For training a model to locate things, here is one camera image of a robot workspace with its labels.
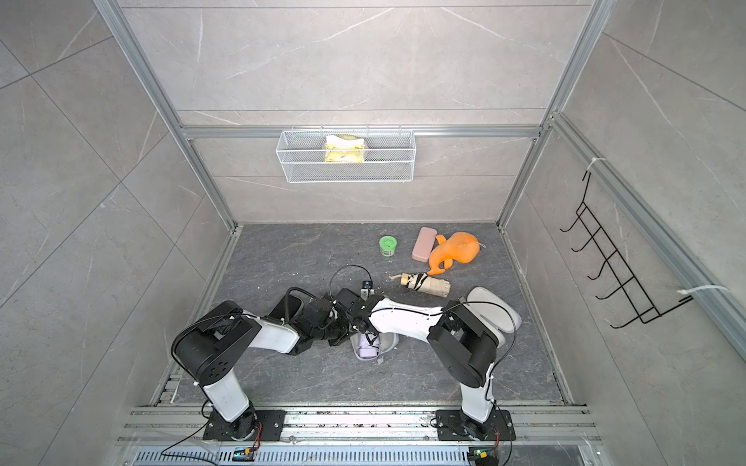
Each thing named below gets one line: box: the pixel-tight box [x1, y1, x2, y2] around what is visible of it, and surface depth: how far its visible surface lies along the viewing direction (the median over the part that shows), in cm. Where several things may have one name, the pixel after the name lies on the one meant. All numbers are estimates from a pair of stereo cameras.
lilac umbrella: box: [357, 332, 380, 359], surface depth 85 cm
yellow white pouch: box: [324, 133, 366, 164], surface depth 89 cm
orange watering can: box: [427, 232, 480, 276], surface depth 106 cm
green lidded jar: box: [378, 234, 398, 258], surface depth 109 cm
